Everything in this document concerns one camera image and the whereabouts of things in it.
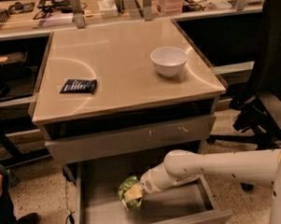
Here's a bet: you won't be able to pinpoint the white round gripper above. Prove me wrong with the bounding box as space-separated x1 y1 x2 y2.
123 168 163 202

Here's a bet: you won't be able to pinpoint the green jalapeno chip bag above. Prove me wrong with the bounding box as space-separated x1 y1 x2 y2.
118 175 144 211

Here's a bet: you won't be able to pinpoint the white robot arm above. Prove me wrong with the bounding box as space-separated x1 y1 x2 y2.
118 148 281 224

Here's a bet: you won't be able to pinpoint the closed top drawer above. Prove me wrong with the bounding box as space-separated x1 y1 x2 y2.
46 115 216 164

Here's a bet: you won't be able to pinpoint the open middle drawer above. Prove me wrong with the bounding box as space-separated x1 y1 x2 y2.
77 149 232 224

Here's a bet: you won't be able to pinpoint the grey drawer cabinet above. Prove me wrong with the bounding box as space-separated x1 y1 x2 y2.
22 16 234 224

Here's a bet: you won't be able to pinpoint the dark blue snack packet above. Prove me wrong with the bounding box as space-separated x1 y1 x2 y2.
60 79 97 94

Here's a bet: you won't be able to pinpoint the person's leg in jeans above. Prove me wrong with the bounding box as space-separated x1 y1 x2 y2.
0 165 16 224

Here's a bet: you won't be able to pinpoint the white ceramic bowl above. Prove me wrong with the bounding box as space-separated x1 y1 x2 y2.
150 46 188 77

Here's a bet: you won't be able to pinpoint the black office chair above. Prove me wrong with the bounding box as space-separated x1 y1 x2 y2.
200 0 281 194

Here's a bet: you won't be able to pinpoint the white tissue box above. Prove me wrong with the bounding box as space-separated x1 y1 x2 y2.
97 0 119 19

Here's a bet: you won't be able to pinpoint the pink stacked boxes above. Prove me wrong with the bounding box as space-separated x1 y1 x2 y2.
154 0 183 15

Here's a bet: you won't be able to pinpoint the black floor cable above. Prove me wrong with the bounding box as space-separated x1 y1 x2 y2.
62 176 77 224

